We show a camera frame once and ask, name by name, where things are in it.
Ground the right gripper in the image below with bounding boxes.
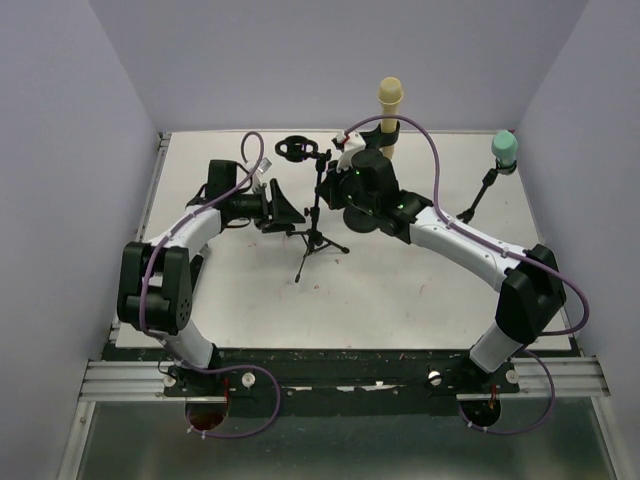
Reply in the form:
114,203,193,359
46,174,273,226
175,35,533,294
317,157,378,215

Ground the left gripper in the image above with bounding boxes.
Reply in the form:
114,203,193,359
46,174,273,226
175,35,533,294
230,178,306,234

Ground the black tripod shock-mount stand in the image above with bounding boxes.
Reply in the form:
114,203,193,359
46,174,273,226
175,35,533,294
275,135,350,283

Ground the black silver-head microphone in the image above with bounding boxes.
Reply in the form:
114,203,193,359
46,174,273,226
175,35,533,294
190,244,210,286

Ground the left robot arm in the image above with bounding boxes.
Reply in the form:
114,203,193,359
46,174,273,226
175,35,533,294
116,160,305,395

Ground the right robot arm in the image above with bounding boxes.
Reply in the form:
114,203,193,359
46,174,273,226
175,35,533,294
318,149,566,392

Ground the black round-base clip stand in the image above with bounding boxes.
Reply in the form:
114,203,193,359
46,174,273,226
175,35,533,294
343,121,400,233

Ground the beige microphone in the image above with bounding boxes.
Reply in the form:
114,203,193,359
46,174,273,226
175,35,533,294
377,77,404,133

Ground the black tilted round-base stand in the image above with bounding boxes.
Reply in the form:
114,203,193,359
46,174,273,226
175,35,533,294
456,161,517,224

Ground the teal microphone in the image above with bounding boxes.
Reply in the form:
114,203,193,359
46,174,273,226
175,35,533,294
491,130,519,174

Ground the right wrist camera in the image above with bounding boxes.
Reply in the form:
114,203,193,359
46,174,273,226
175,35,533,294
332,130,366,172

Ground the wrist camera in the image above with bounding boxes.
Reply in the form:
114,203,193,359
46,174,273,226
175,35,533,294
332,130,366,172
249,157,272,194

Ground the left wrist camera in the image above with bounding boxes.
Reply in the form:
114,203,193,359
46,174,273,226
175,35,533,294
249,157,272,194

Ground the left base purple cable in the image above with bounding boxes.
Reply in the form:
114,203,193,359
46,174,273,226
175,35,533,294
187,365,282,442

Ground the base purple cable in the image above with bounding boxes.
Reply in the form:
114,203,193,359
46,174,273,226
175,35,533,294
187,365,282,442
457,349,556,436

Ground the black mounting rail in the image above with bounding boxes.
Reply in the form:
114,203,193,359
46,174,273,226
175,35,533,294
164,348,519,418

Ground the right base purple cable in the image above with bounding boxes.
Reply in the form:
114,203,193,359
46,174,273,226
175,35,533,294
457,349,556,436

